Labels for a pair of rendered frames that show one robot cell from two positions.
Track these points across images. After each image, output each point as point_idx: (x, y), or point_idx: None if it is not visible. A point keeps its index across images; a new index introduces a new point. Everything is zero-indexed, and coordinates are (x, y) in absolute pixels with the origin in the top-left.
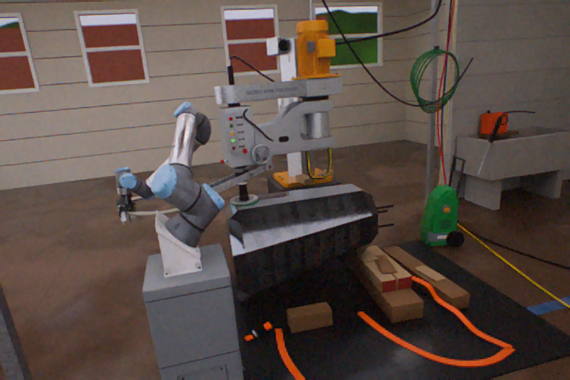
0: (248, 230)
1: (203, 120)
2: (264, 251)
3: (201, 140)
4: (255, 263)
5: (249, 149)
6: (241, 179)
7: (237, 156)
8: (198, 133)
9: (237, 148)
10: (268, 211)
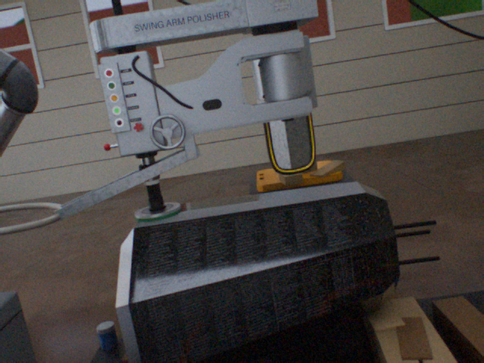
0: (141, 263)
1: (8, 68)
2: (162, 302)
3: (14, 105)
4: (149, 324)
5: (150, 125)
6: (144, 176)
7: (129, 137)
8: (7, 93)
9: (126, 122)
10: (183, 231)
